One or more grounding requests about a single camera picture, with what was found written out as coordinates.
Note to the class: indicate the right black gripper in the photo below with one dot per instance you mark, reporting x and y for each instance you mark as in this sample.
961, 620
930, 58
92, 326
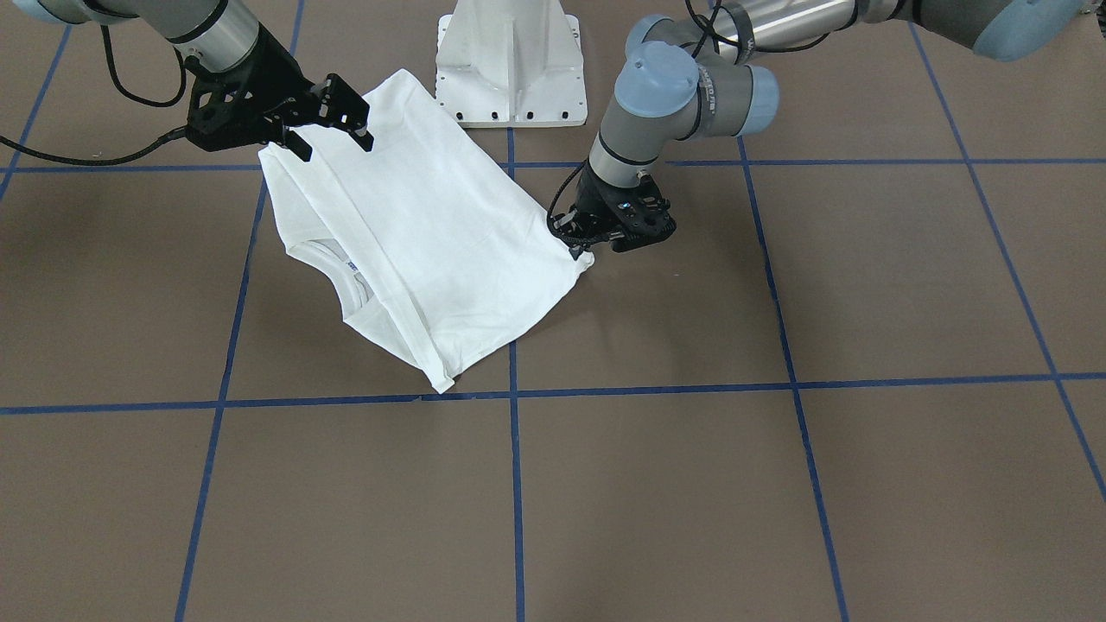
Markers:
275, 76

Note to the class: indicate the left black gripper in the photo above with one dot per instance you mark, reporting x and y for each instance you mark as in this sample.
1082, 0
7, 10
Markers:
598, 195

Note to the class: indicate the white long-sleeve printed shirt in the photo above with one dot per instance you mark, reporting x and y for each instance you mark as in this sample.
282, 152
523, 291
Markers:
435, 254

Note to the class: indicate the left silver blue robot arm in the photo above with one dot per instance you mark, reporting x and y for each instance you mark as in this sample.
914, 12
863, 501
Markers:
698, 77

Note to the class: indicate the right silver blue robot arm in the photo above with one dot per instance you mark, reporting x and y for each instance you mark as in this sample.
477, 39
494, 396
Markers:
219, 33

